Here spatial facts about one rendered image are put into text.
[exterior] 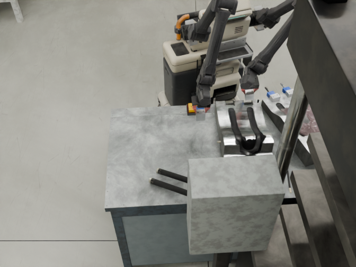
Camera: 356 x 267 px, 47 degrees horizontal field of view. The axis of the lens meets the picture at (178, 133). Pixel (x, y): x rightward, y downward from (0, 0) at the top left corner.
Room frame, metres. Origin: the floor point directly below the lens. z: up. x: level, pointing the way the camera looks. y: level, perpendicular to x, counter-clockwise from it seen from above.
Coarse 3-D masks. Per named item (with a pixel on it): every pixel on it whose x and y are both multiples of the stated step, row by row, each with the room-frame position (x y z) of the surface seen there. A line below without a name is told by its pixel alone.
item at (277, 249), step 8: (280, 224) 1.00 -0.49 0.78; (272, 232) 0.95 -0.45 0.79; (280, 232) 0.95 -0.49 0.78; (272, 240) 0.91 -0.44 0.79; (280, 240) 0.91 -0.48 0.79; (272, 248) 0.87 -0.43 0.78; (280, 248) 0.87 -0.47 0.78; (256, 256) 0.83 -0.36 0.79; (264, 256) 0.83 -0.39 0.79; (272, 256) 0.83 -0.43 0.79; (280, 256) 0.83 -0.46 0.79; (288, 256) 0.83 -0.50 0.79; (256, 264) 0.79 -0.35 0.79; (264, 264) 0.79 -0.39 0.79; (272, 264) 0.79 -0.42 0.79; (280, 264) 0.79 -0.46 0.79; (288, 264) 0.79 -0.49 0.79
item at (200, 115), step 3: (198, 108) 1.63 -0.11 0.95; (201, 108) 1.63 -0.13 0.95; (198, 111) 1.59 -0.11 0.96; (201, 111) 1.59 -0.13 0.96; (204, 111) 1.59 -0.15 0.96; (195, 114) 1.61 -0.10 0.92; (198, 114) 1.57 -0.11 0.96; (201, 114) 1.57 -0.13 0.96; (204, 114) 1.58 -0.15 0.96; (198, 117) 1.57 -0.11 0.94; (201, 117) 1.58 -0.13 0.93; (204, 117) 1.58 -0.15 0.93; (198, 120) 1.58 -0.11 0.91; (201, 120) 1.58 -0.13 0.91
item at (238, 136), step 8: (232, 112) 1.66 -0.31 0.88; (248, 112) 1.66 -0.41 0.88; (232, 120) 1.60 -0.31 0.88; (232, 128) 1.53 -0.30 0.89; (256, 128) 1.53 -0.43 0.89; (240, 136) 1.45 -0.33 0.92; (256, 136) 1.42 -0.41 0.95; (264, 136) 1.42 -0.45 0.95; (240, 144) 1.38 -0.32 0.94; (248, 144) 1.39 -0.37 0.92; (256, 144) 1.42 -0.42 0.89; (248, 152) 1.35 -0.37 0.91; (256, 152) 1.37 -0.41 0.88
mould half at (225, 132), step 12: (216, 108) 1.70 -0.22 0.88; (228, 108) 1.69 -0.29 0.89; (240, 108) 1.69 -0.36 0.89; (216, 120) 1.66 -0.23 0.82; (228, 120) 1.60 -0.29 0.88; (240, 120) 1.60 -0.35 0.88; (264, 120) 1.60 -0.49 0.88; (228, 132) 1.48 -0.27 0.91; (252, 132) 1.47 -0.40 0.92; (264, 132) 1.47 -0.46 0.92; (228, 144) 1.38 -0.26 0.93; (264, 144) 1.39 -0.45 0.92; (228, 156) 1.36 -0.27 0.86; (240, 156) 1.36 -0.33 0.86
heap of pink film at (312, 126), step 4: (308, 108) 1.66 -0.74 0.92; (284, 112) 1.64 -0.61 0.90; (308, 112) 1.62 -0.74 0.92; (312, 112) 1.63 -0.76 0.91; (308, 116) 1.61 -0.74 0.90; (312, 116) 1.61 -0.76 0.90; (312, 120) 1.58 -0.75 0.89; (304, 124) 1.55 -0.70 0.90; (308, 124) 1.55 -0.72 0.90; (312, 124) 1.54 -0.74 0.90; (316, 124) 1.54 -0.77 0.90; (304, 128) 1.52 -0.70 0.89; (308, 128) 1.52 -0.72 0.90; (312, 128) 1.52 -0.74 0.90; (316, 128) 1.52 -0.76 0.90; (300, 132) 1.51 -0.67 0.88; (304, 132) 1.50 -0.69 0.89; (308, 132) 1.49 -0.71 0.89
